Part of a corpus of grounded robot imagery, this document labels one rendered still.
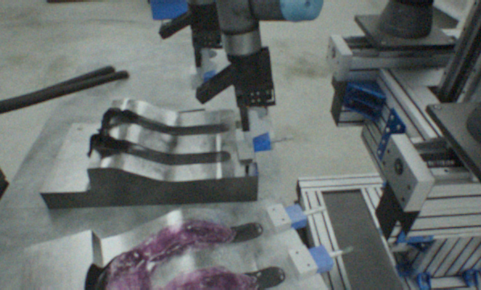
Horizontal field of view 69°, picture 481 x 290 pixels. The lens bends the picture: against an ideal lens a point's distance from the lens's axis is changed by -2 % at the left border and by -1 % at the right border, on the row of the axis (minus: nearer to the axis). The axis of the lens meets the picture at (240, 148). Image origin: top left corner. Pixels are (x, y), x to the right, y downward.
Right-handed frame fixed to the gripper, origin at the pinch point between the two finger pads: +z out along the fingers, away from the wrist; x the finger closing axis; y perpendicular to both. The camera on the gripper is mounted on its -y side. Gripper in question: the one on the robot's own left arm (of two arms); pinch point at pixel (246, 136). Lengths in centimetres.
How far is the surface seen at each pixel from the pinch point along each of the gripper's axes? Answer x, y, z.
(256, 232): -18.2, -0.6, 12.0
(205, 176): -5.7, -10.5, 5.3
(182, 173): -4.4, -15.7, 4.7
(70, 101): 39, -57, 1
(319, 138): 121, 42, 85
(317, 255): -25.4, 10.5, 12.7
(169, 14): 317, -69, 37
